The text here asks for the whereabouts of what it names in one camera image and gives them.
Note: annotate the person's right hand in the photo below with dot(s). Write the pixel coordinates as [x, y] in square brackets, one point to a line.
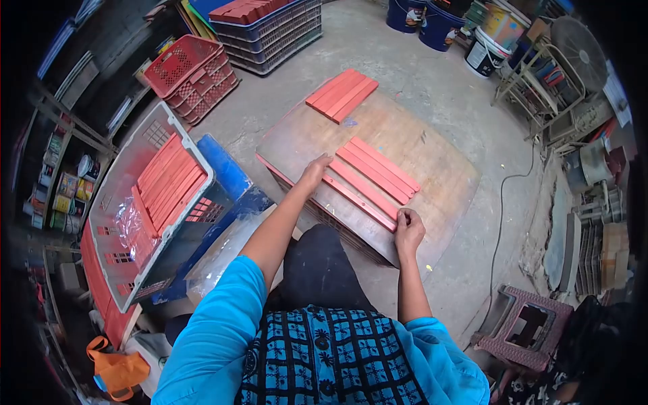
[410, 238]

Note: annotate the person's left hand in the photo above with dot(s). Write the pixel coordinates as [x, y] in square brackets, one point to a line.
[313, 174]

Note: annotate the person's right fingers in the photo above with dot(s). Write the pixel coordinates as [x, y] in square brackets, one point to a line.
[415, 217]

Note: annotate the person's right thumb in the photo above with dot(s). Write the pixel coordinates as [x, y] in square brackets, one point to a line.
[400, 218]

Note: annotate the person's left fingers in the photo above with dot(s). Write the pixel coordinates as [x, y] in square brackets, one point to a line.
[324, 162]

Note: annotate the narrow red strip with holes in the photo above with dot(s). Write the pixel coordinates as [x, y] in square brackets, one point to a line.
[362, 203]

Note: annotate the brown wooden board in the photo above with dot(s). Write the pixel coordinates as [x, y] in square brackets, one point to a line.
[430, 167]

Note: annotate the stack of red strips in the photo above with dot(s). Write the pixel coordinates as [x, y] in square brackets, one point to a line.
[341, 95]

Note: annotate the person's legs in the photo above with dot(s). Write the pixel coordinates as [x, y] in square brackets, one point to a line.
[319, 268]

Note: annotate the blue plastic drum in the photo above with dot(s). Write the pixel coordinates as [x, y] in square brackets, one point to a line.
[228, 172]

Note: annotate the clear plastic sheet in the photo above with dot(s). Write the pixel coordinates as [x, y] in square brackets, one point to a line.
[222, 253]

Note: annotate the stack of blue grey crates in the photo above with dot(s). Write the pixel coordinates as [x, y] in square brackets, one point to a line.
[273, 30]

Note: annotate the pile of red strips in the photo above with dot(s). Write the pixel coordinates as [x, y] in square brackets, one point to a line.
[172, 185]

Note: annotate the stack of red crates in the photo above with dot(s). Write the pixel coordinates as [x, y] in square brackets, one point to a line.
[195, 76]

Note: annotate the person's body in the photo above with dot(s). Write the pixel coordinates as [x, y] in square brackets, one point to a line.
[324, 354]

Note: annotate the purple plastic stool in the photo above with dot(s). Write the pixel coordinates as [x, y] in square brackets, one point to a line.
[506, 349]

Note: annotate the blue bucket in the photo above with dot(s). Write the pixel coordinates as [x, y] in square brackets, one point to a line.
[438, 28]
[405, 15]

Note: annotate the white bucket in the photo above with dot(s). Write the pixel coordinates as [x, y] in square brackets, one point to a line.
[483, 55]

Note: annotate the grey plastic crate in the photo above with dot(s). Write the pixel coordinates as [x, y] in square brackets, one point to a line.
[126, 167]

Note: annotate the clear plastic bag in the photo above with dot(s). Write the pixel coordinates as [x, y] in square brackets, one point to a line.
[132, 230]

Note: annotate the colourful bucket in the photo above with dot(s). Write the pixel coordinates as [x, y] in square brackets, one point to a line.
[503, 25]

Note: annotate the round fan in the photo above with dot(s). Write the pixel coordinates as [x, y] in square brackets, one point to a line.
[579, 53]

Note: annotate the red flat crate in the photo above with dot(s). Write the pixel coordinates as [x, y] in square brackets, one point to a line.
[98, 283]

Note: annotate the white bag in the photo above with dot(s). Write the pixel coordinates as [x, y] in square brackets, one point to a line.
[152, 354]

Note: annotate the metal shelf with tins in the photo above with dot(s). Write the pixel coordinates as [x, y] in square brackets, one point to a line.
[66, 187]

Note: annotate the orange bag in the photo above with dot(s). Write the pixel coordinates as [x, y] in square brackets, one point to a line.
[119, 372]

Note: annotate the metal chair frame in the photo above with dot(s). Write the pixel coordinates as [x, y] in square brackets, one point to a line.
[536, 86]

